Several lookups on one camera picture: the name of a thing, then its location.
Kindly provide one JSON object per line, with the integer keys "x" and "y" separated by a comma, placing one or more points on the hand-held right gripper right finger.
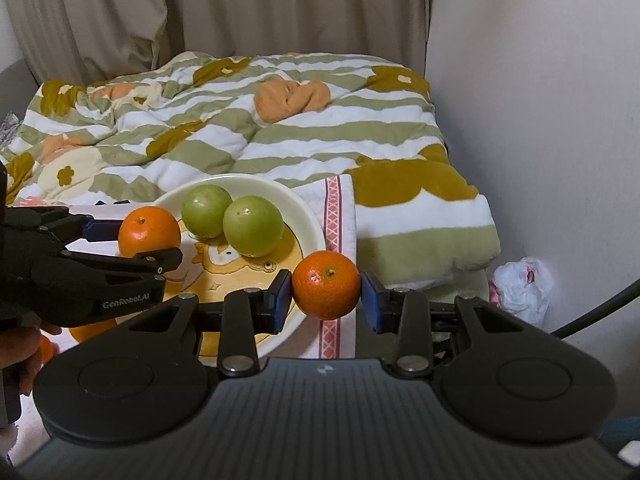
{"x": 370, "y": 305}

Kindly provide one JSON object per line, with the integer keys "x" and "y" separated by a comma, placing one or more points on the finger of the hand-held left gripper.
{"x": 102, "y": 230}
{"x": 150, "y": 260}

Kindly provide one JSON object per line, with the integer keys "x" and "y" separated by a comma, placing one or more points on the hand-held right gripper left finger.
{"x": 283, "y": 305}

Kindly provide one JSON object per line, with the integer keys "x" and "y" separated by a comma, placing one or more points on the tangerine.
{"x": 147, "y": 232}
{"x": 325, "y": 285}
{"x": 92, "y": 331}

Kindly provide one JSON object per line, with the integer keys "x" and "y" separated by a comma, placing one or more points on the cream cartoon print plate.
{"x": 235, "y": 270}

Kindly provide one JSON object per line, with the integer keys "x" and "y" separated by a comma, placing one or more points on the person's left hand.
{"x": 22, "y": 347}

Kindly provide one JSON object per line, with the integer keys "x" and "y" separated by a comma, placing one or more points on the green round fruit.
{"x": 252, "y": 225}
{"x": 202, "y": 210}

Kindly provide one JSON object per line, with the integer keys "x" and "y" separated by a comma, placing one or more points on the white towel with pink border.
{"x": 340, "y": 210}

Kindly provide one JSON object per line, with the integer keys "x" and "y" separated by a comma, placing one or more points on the grey patterned cloth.
{"x": 9, "y": 130}

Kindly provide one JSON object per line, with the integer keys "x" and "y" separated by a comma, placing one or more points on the white plastic bag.
{"x": 522, "y": 287}

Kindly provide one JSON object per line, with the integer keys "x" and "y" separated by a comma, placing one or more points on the green striped floral blanket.
{"x": 300, "y": 135}

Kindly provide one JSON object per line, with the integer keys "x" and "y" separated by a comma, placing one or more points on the beige curtain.
{"x": 250, "y": 10}

